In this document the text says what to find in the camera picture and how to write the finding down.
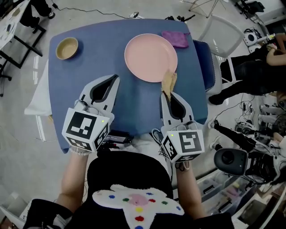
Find white round device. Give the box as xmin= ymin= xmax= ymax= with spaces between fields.
xmin=247 ymin=43 xmax=262 ymax=54
xmin=243 ymin=27 xmax=262 ymax=45

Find white mesh office chair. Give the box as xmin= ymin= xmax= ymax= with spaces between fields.
xmin=197 ymin=14 xmax=246 ymax=95

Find pink big plate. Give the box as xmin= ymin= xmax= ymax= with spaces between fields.
xmin=124 ymin=33 xmax=179 ymax=83

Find dark blue seat cloth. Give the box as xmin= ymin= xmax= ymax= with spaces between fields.
xmin=193 ymin=39 xmax=217 ymax=93

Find person's left forearm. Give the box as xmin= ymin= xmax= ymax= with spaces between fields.
xmin=56 ymin=151 xmax=89 ymax=212

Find black tripod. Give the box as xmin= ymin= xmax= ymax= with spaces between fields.
xmin=164 ymin=14 xmax=197 ymax=23

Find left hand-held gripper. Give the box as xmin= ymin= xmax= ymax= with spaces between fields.
xmin=62 ymin=74 xmax=121 ymax=153

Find purple cloth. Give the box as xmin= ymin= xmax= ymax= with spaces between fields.
xmin=161 ymin=30 xmax=191 ymax=48

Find blue tablecloth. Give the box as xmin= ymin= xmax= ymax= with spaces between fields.
xmin=47 ymin=18 xmax=210 ymax=155

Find black shirt with plush patch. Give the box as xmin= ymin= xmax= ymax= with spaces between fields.
xmin=23 ymin=150 xmax=236 ymax=229

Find yellow sponge cloth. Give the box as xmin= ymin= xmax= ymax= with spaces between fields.
xmin=160 ymin=69 xmax=178 ymax=102

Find bundle of floor cables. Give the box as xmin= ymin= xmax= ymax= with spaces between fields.
xmin=234 ymin=93 xmax=260 ymax=121

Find white sheet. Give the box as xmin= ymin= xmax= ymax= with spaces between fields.
xmin=24 ymin=59 xmax=53 ymax=117

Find clear plastic storage drawers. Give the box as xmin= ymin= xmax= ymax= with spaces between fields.
xmin=193 ymin=169 xmax=286 ymax=229

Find white table with black frame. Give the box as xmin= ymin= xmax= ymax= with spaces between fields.
xmin=0 ymin=0 xmax=47 ymax=69

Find white bead bracelet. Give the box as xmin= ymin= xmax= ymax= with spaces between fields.
xmin=69 ymin=146 xmax=90 ymax=157

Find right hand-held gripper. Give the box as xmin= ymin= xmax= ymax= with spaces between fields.
xmin=160 ymin=91 xmax=205 ymax=164

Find person's right forearm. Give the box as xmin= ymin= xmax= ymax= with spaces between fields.
xmin=175 ymin=161 xmax=208 ymax=220

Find black box device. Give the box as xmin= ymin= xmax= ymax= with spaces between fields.
xmin=104 ymin=129 xmax=133 ymax=145

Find light trousers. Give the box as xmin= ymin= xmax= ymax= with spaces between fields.
xmin=131 ymin=132 xmax=173 ymax=182

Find brown bowl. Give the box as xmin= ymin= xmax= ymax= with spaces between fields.
xmin=55 ymin=37 xmax=79 ymax=60

